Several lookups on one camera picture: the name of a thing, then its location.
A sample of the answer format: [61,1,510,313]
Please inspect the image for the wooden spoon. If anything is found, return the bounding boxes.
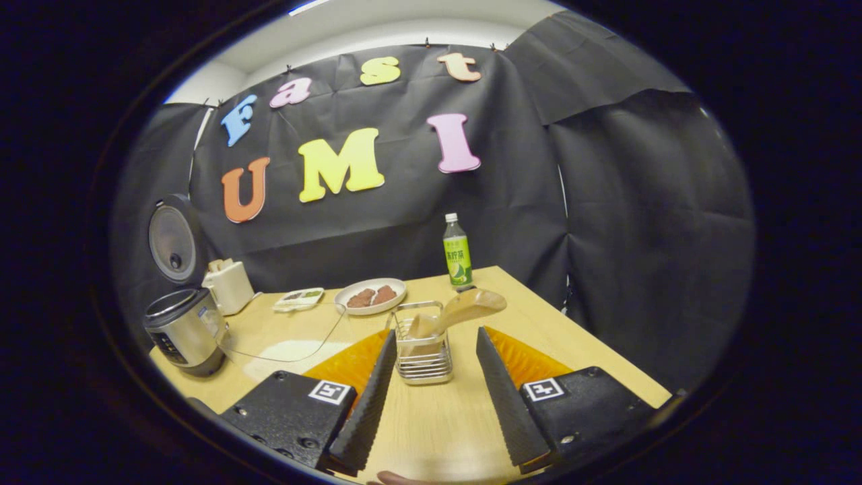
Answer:
[407,288,508,341]

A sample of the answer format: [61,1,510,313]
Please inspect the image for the white round plate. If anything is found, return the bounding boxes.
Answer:
[334,278,407,316]

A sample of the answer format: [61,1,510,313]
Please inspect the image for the black backdrop cloth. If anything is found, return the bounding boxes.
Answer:
[111,10,755,391]

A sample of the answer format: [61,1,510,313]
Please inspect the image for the white container with wooden sticks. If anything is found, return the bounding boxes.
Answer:
[202,258,255,316]

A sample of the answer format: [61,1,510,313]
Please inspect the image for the green tea bottle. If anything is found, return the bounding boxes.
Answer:
[442,213,473,289]

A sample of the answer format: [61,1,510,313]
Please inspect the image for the metal wire chopstick holder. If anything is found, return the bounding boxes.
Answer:
[393,300,454,385]

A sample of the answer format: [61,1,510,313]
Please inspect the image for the white divided grain dish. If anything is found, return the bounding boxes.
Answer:
[273,288,325,313]

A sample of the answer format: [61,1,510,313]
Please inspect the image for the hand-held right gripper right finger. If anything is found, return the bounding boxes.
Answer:
[475,326,674,476]

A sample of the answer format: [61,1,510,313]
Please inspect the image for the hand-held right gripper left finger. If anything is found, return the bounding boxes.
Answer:
[219,329,398,476]

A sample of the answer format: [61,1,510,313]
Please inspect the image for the dark grey rice cooker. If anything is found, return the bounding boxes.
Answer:
[143,194,230,377]

